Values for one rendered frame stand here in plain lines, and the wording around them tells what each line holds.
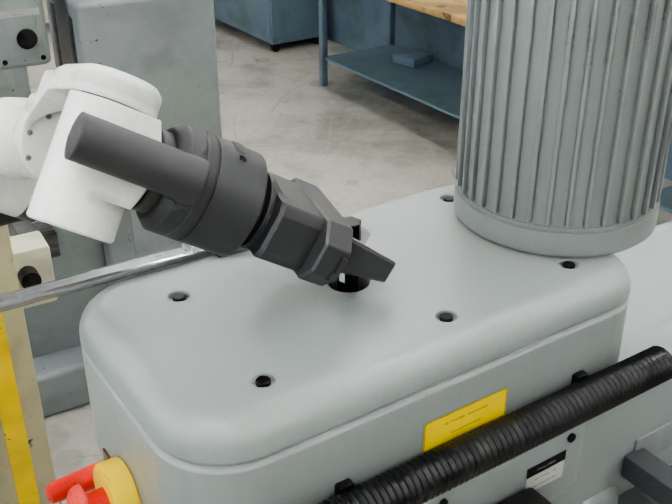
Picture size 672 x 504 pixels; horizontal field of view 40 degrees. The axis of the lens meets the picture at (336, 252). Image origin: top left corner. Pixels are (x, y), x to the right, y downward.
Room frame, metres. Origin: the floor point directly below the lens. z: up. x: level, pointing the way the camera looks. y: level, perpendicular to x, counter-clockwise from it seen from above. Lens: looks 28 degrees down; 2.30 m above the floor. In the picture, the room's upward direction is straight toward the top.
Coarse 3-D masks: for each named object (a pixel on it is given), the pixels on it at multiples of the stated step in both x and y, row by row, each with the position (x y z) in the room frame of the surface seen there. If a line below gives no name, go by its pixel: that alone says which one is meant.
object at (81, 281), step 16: (144, 256) 0.74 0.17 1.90; (160, 256) 0.73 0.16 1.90; (176, 256) 0.74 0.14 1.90; (192, 256) 0.74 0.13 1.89; (96, 272) 0.71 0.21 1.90; (112, 272) 0.71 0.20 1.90; (128, 272) 0.71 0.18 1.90; (144, 272) 0.72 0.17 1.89; (32, 288) 0.68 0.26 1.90; (48, 288) 0.68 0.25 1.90; (64, 288) 0.68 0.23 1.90; (80, 288) 0.69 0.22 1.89; (0, 304) 0.65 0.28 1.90; (16, 304) 0.66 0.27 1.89
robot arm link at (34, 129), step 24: (48, 72) 0.70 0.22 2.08; (72, 72) 0.66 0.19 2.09; (96, 72) 0.64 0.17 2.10; (120, 72) 0.64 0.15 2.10; (48, 96) 0.68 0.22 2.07; (120, 96) 0.63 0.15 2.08; (144, 96) 0.64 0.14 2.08; (24, 120) 0.69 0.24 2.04; (48, 120) 0.70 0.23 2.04; (24, 144) 0.68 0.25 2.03; (48, 144) 0.69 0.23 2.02; (24, 168) 0.68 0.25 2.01
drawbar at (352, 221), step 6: (348, 222) 0.70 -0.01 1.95; (354, 222) 0.70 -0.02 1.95; (360, 222) 0.70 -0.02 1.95; (354, 228) 0.69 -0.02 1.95; (360, 228) 0.70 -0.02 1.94; (354, 234) 0.69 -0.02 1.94; (360, 234) 0.70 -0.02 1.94; (360, 240) 0.70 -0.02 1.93; (348, 276) 0.69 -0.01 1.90; (354, 276) 0.69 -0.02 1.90; (342, 282) 0.70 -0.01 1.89; (348, 282) 0.69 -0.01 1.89; (354, 282) 0.69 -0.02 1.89; (342, 288) 0.70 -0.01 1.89; (348, 288) 0.69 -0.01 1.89; (354, 288) 0.69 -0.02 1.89
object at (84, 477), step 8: (80, 472) 0.66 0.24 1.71; (88, 472) 0.66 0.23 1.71; (56, 480) 0.65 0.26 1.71; (64, 480) 0.65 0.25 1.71; (72, 480) 0.65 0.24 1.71; (80, 480) 0.65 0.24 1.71; (88, 480) 0.65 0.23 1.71; (48, 488) 0.64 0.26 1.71; (56, 488) 0.64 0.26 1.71; (64, 488) 0.64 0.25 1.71; (88, 488) 0.65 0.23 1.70; (48, 496) 0.64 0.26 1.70; (56, 496) 0.64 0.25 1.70; (64, 496) 0.64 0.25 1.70
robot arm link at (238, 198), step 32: (224, 160) 0.64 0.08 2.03; (256, 160) 0.66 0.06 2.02; (224, 192) 0.63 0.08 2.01; (256, 192) 0.64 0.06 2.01; (288, 192) 0.68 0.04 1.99; (320, 192) 0.72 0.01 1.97; (224, 224) 0.62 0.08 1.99; (256, 224) 0.65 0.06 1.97; (288, 224) 0.64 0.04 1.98; (320, 224) 0.65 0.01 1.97; (256, 256) 0.64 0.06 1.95; (288, 256) 0.64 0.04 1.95; (320, 256) 0.63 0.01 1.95
